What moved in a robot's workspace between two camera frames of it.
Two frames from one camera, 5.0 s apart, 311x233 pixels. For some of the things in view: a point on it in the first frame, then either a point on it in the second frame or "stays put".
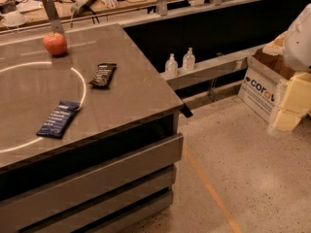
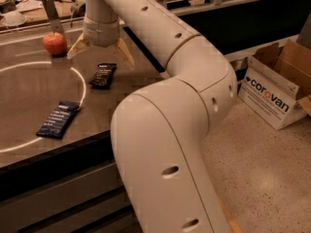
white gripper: (299, 44) to (101, 33)
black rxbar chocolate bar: (102, 76) stays put
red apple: (55, 43) stays put
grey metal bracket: (51, 13) stays put
